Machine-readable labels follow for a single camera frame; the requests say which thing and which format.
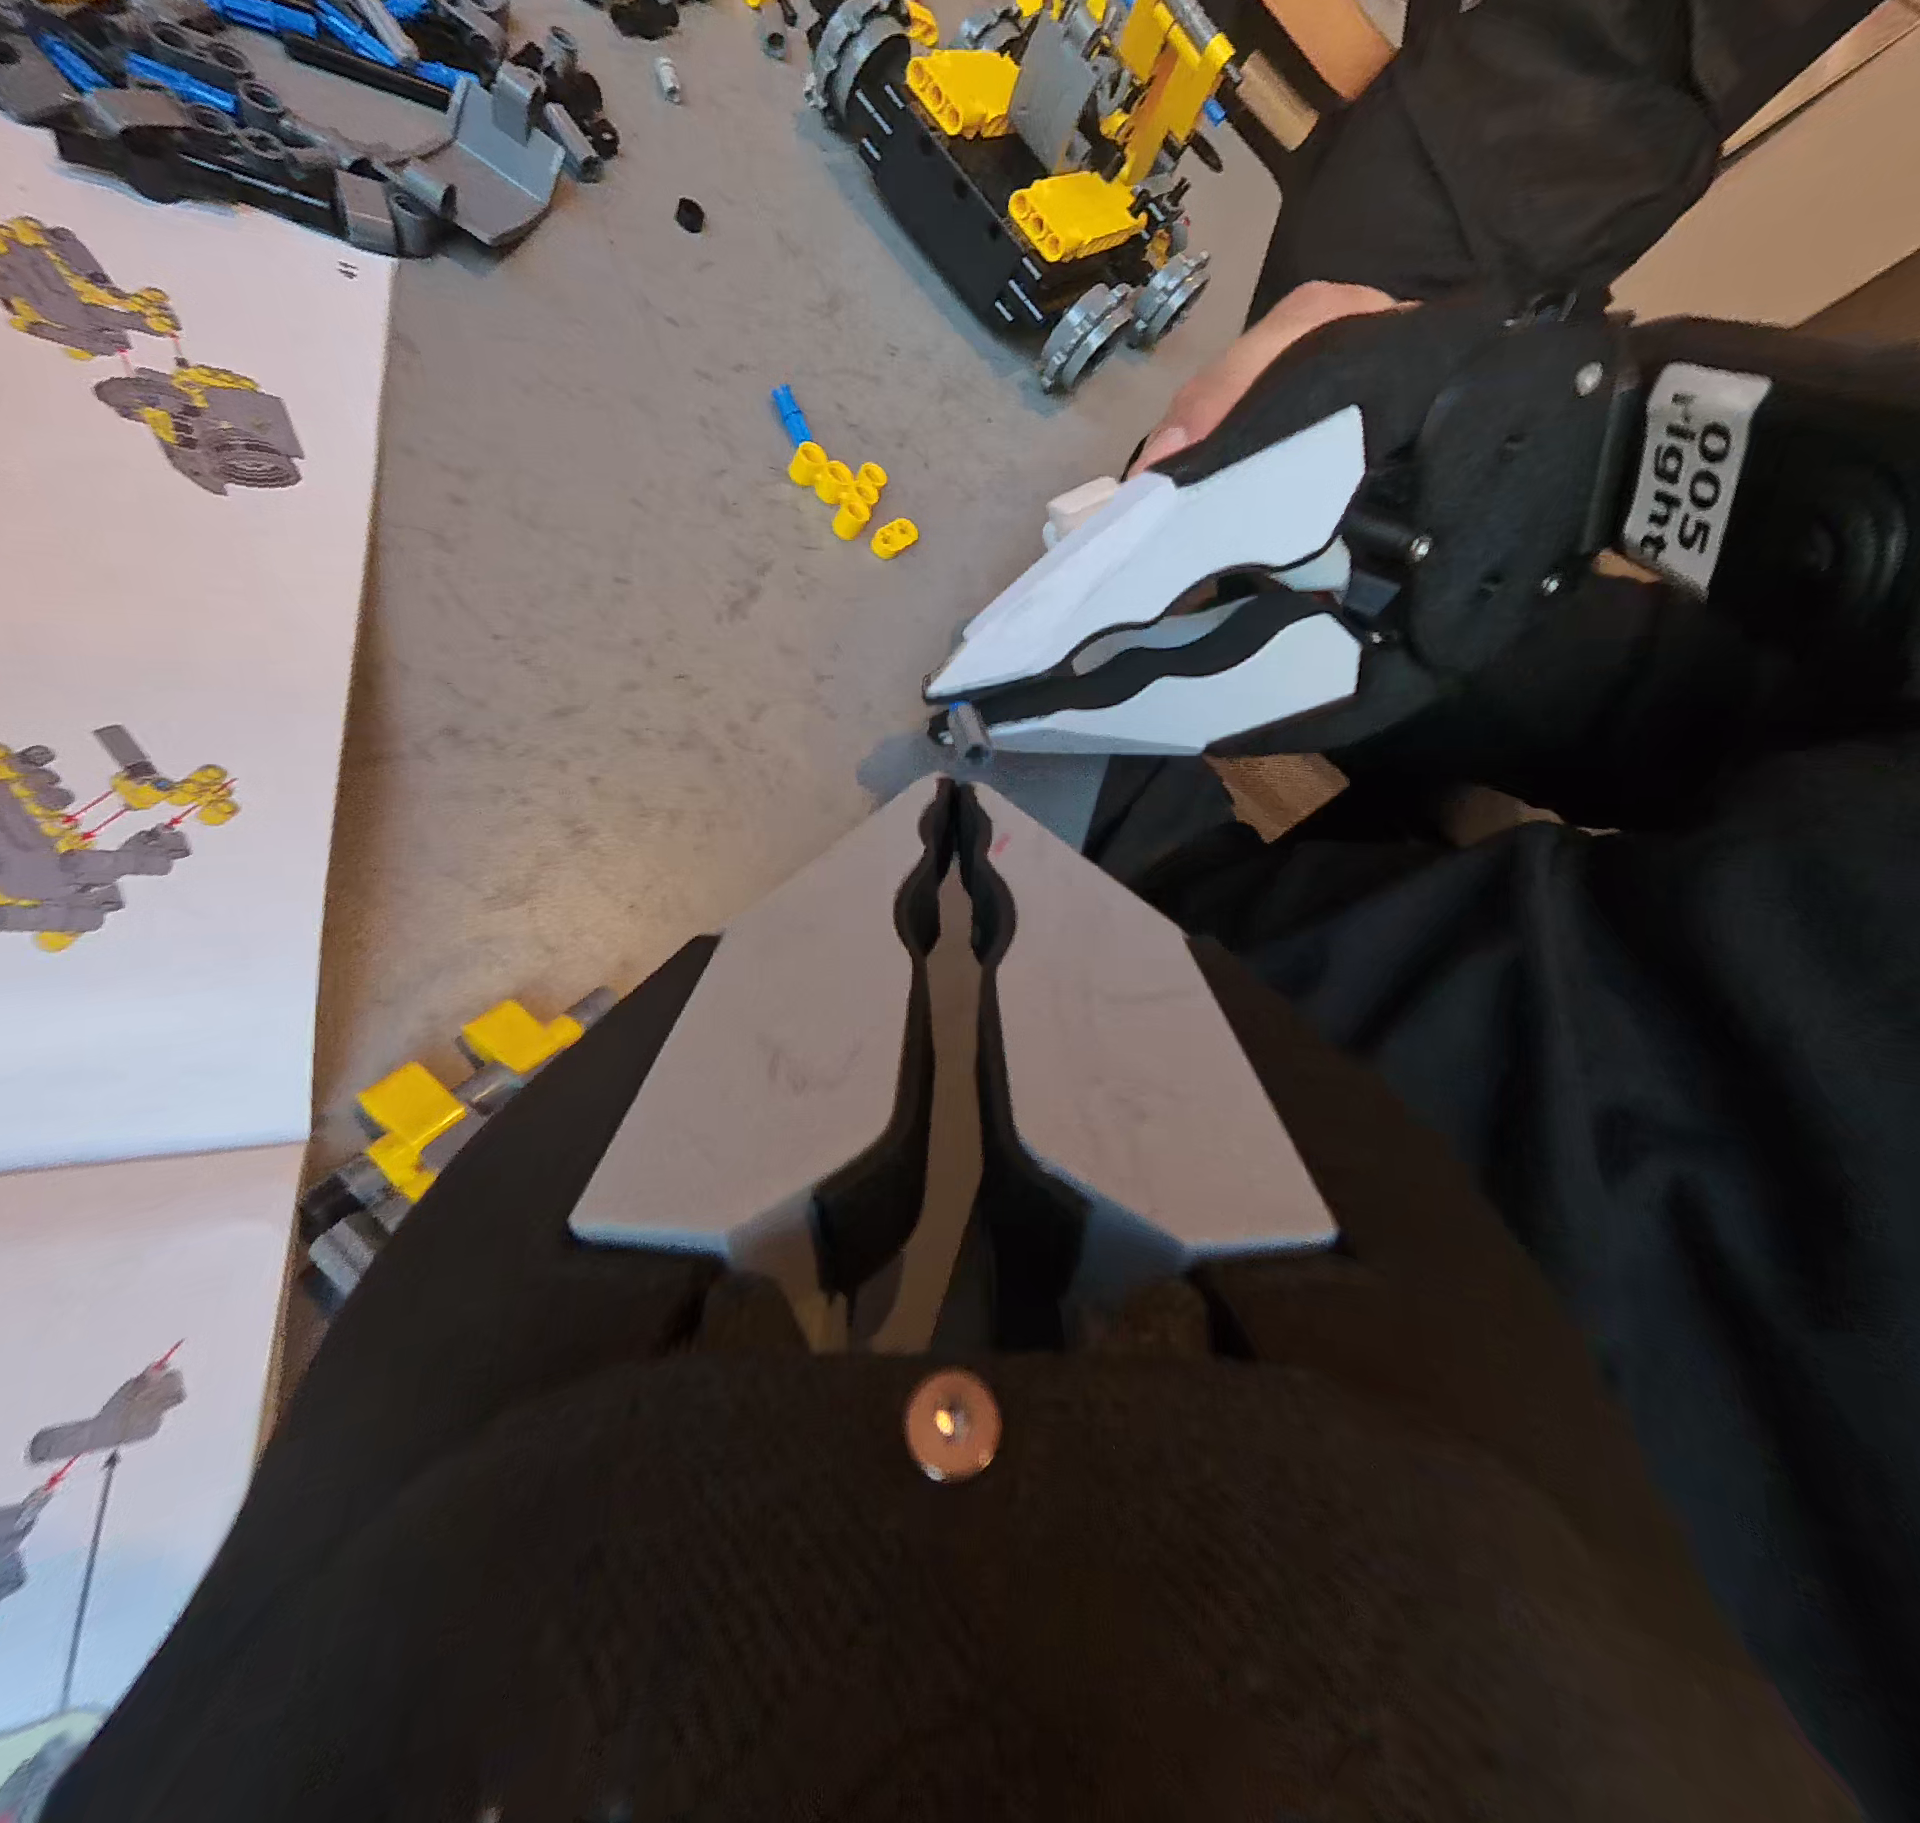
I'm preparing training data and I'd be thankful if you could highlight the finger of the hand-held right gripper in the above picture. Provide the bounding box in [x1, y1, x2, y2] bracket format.
[929, 605, 1380, 763]
[923, 406, 1367, 703]

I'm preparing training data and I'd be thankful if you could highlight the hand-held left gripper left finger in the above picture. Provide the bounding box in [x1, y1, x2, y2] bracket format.
[570, 775, 963, 1271]

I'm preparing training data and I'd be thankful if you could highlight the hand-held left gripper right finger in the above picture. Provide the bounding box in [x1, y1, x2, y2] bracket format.
[957, 783, 1340, 1281]

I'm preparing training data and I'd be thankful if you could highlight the person's right hand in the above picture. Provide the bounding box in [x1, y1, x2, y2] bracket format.
[1126, 282, 1425, 486]

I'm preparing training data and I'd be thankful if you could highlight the yellow and black toy vehicle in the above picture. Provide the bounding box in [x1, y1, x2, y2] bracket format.
[807, 0, 1249, 401]

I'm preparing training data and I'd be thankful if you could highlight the person's dark clothing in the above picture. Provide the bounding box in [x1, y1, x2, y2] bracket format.
[1081, 0, 1920, 1823]

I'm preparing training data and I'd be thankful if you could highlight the grey and black toy wheel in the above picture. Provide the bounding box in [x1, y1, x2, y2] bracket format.
[807, 0, 923, 133]

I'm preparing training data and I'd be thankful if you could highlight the white building instruction booklet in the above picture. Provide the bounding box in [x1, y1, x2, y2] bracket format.
[0, 121, 399, 1758]

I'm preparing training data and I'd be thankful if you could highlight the pile of toy brick parts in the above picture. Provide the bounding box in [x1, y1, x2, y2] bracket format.
[0, 0, 938, 262]

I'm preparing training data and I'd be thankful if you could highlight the yellow ring cluster brick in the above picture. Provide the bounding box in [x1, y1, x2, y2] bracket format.
[786, 437, 891, 545]

